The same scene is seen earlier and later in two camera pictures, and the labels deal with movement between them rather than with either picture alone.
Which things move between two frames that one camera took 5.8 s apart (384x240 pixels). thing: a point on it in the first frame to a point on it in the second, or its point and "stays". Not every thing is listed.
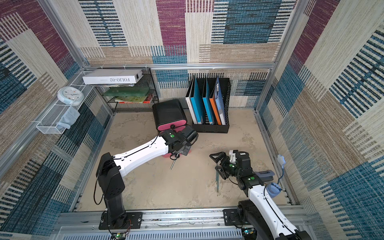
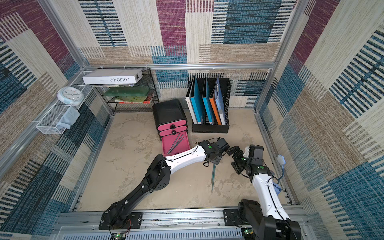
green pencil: x=217 y=181 to x=212 y=179
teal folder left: x=196 y=104 stays
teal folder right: x=207 y=103 stays
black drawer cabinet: x=169 y=116 stays
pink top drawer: x=171 y=124 stays
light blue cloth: x=70 y=117 stays
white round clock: x=70 y=95 stays
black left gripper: x=188 y=146 to x=218 y=162
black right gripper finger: x=223 y=174 to x=236 y=169
